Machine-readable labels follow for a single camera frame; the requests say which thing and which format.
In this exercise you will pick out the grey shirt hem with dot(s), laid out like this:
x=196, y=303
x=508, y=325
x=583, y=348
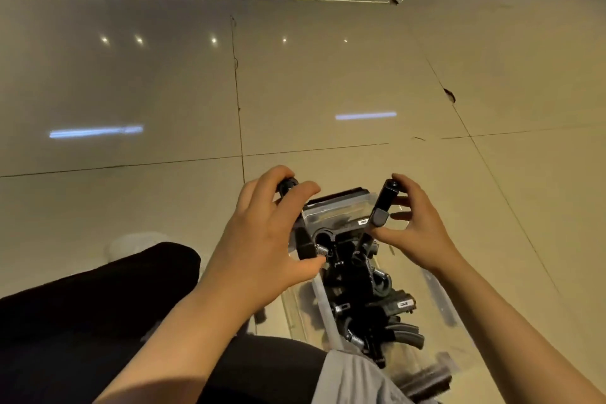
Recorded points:
x=355, y=380

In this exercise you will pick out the clear plastic storage box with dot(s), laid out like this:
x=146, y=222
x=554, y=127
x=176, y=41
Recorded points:
x=331, y=207

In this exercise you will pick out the person's right forearm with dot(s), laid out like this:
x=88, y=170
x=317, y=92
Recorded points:
x=521, y=337

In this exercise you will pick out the black trousers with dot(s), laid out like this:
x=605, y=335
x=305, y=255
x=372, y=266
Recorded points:
x=94, y=313

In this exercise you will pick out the person's right hand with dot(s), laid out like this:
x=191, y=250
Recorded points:
x=431, y=238

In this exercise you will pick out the person's left hand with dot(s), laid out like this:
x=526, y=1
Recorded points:
x=255, y=257

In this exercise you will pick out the white left shoe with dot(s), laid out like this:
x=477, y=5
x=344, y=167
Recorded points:
x=132, y=247

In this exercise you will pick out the group of black hand grippers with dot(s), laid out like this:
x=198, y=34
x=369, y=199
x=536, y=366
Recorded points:
x=364, y=295

